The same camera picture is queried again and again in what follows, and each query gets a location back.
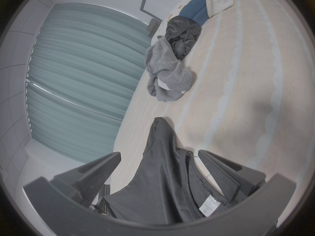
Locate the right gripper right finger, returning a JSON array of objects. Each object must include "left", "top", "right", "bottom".
[{"left": 198, "top": 149, "right": 267, "bottom": 203}]

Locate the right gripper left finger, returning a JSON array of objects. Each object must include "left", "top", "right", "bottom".
[{"left": 50, "top": 152, "right": 121, "bottom": 207}]

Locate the black T-shirt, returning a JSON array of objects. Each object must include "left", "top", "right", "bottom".
[{"left": 102, "top": 117, "right": 237, "bottom": 224}]

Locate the bed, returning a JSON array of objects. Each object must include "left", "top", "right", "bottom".
[{"left": 111, "top": 0, "right": 315, "bottom": 197}]

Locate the blue-green curtain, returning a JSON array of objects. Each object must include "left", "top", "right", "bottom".
[
  {"left": 26, "top": 3, "right": 154, "bottom": 108},
  {"left": 25, "top": 81, "right": 131, "bottom": 164}
]

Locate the grey garment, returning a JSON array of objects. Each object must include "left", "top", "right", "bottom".
[{"left": 144, "top": 37, "right": 192, "bottom": 102}]

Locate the shiny black garment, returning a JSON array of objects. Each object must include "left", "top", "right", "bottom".
[{"left": 164, "top": 15, "right": 202, "bottom": 60}]

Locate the blue garment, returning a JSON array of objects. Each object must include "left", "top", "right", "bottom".
[{"left": 178, "top": 0, "right": 212, "bottom": 27}]

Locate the white fluffy garment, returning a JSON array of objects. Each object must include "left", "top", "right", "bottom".
[{"left": 200, "top": 0, "right": 235, "bottom": 18}]

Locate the white printed pillow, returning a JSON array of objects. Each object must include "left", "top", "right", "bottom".
[{"left": 151, "top": 0, "right": 206, "bottom": 42}]

